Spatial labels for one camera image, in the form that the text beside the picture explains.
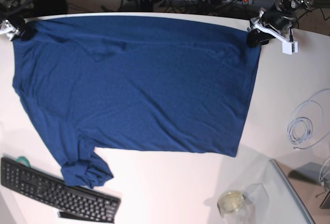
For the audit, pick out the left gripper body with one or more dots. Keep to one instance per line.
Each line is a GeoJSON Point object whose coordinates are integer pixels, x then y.
{"type": "Point", "coordinates": [278, 19]}

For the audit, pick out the dark blue t-shirt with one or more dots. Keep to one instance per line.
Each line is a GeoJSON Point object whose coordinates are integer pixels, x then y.
{"type": "Point", "coordinates": [133, 83]}

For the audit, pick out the clear tape roll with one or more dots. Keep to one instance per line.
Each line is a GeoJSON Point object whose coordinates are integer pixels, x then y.
{"type": "Point", "coordinates": [231, 202]}

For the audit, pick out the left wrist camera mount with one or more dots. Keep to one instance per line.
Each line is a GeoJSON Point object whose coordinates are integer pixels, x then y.
{"type": "Point", "coordinates": [285, 36]}

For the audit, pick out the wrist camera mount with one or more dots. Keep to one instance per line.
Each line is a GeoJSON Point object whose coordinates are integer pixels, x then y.
{"type": "Point", "coordinates": [9, 31]}
{"type": "Point", "coordinates": [285, 36]}

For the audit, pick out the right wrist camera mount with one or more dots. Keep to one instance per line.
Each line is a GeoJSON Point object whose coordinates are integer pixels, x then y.
{"type": "Point", "coordinates": [9, 31]}

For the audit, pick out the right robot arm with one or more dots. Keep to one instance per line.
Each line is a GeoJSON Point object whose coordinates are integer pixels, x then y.
{"type": "Point", "coordinates": [12, 21]}

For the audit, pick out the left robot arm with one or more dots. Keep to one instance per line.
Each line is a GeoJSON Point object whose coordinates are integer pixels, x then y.
{"type": "Point", "coordinates": [290, 6]}

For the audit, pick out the green tape roll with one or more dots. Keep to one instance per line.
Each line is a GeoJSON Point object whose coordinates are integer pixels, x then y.
{"type": "Point", "coordinates": [23, 161]}

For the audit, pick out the black computer keyboard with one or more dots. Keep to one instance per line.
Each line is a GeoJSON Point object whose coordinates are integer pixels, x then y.
{"type": "Point", "coordinates": [52, 191]}

